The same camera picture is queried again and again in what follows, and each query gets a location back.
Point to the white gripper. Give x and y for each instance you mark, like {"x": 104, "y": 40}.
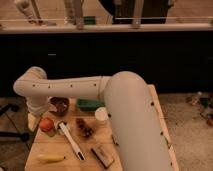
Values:
{"x": 33, "y": 122}

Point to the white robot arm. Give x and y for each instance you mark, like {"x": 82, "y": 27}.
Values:
{"x": 128, "y": 101}

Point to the red apple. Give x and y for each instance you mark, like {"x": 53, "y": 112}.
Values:
{"x": 46, "y": 124}

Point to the metal cup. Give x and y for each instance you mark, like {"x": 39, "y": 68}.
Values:
{"x": 51, "y": 132}

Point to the dark brown bowl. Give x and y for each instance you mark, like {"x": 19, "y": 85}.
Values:
{"x": 61, "y": 105}

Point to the yellow banana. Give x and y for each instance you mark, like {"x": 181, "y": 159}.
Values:
{"x": 50, "y": 158}

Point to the dark grapes bunch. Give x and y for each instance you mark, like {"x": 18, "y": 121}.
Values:
{"x": 84, "y": 128}

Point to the wooden block sponge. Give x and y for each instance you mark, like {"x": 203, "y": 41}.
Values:
{"x": 103, "y": 156}

